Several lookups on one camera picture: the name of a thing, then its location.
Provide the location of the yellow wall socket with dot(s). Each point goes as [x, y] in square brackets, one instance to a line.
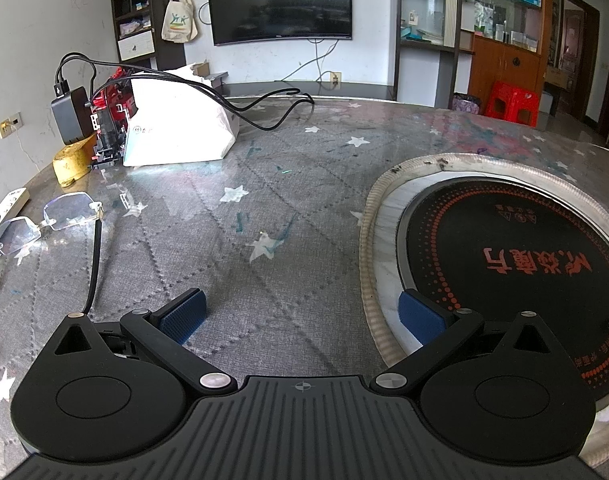
[336, 77]

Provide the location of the white power strip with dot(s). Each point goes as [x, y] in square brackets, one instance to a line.
[9, 205]

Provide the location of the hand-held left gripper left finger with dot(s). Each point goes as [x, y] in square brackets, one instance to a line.
[187, 312]

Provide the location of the rimless eyeglasses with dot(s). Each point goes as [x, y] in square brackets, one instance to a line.
[67, 210]

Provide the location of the open cardboard box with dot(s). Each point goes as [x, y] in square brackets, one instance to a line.
[201, 68]

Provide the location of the dark tall cubby shelf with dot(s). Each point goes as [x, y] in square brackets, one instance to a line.
[137, 45]

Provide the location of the purple trash bin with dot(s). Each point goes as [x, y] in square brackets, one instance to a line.
[466, 105]

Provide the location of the brown wooden display cabinet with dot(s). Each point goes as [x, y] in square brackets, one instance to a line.
[504, 67]

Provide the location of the glass display cabinet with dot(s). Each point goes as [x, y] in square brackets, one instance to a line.
[454, 10]

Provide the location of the black power adapter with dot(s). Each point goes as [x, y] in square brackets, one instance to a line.
[72, 115]

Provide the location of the white floor bin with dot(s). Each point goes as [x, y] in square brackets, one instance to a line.
[546, 104]

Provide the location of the beige canvas tote bag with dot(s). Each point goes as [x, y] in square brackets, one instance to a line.
[179, 22]

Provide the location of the white wall socket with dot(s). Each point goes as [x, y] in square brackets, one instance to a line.
[8, 126]

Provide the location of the round black induction cooker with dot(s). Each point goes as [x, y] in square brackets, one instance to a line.
[484, 220]

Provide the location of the black flat television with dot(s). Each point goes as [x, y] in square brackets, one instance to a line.
[279, 5]

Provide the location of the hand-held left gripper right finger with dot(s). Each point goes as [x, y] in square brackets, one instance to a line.
[419, 315]

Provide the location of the red plastic stool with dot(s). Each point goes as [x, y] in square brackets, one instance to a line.
[509, 95]

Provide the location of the yellow rounded object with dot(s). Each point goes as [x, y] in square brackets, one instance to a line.
[72, 165]

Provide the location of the brown wooden door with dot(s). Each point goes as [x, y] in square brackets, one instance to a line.
[579, 60]

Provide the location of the red black mechanical device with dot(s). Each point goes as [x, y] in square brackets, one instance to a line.
[109, 110]

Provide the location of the white paper bag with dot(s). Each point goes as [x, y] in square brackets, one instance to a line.
[174, 125]

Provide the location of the cardboard boxes on floor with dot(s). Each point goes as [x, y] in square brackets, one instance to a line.
[559, 78]

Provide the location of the dark tv console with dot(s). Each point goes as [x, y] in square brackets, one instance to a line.
[344, 91]

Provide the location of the grey star-print tablecloth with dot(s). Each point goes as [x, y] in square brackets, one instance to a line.
[284, 185]

